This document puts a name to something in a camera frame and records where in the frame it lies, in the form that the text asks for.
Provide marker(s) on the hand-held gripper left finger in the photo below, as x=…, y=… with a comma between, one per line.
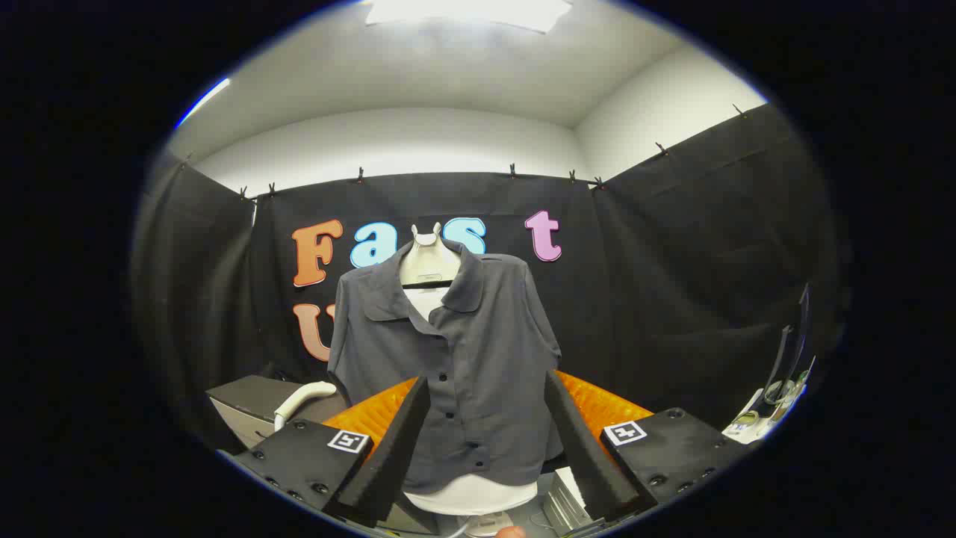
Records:
x=392, y=448

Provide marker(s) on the narrow ceiling light strip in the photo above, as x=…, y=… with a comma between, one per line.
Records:
x=205, y=101

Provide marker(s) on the black backdrop cloth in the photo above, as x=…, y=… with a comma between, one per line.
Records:
x=672, y=299

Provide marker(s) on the white ironing form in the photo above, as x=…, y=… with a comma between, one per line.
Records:
x=470, y=497

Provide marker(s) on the ceiling light panel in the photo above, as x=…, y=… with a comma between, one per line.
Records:
x=467, y=11

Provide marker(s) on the grey cabinet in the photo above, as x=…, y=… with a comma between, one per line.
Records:
x=254, y=400

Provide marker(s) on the white garment steamer head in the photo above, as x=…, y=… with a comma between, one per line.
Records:
x=299, y=397

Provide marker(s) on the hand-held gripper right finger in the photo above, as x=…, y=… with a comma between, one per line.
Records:
x=586, y=448

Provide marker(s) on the grey button-up shirt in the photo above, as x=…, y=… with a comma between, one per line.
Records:
x=493, y=336

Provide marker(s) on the pile of small white items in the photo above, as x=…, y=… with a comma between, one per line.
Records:
x=754, y=422

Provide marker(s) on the cream garment hanger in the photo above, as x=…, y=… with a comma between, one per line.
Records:
x=429, y=261

